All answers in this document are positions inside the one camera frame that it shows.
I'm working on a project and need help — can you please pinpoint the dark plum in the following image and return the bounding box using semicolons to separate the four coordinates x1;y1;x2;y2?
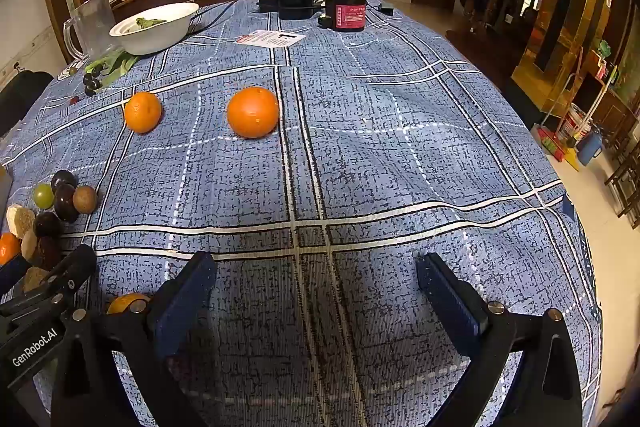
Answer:
51;170;77;193
54;182;79;223
34;211;63;239

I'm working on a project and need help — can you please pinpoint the green grape fruit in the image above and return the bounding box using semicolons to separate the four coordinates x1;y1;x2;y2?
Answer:
32;183;54;210

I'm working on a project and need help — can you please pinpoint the brown kiwi fruit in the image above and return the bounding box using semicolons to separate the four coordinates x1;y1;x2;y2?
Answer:
73;185;98;215

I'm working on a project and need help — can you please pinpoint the small orange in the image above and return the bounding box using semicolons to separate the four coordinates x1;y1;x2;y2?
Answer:
124;92;163;134

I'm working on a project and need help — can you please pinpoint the large orange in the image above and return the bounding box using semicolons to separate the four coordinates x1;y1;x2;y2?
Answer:
227;87;279;139

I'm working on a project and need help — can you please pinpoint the red date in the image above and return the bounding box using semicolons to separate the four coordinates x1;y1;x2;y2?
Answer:
32;236;63;271

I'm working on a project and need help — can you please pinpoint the green jujube fruit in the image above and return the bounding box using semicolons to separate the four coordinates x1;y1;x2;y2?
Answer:
107;293;150;314

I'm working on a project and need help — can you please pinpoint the black sofa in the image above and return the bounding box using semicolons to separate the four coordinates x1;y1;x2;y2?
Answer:
0;70;53;136

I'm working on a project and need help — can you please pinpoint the green leafy vegetable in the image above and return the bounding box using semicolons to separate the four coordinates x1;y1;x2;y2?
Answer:
84;49;139;90

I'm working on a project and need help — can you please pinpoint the white bowl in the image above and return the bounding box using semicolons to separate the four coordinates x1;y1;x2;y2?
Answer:
110;2;200;56

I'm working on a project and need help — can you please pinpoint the glass beer mug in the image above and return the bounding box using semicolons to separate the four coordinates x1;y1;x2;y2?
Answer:
63;0;118;61

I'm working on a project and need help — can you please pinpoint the blue plaid tablecloth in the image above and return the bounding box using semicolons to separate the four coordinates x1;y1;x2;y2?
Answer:
1;0;602;426

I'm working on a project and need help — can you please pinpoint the white red paper card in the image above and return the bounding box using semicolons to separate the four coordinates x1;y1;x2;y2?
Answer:
235;30;306;49

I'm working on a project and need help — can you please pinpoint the black charger device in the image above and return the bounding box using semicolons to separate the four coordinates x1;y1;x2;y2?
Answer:
258;0;321;20

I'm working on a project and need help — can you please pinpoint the red black jar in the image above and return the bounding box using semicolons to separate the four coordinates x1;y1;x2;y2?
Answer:
318;0;367;32

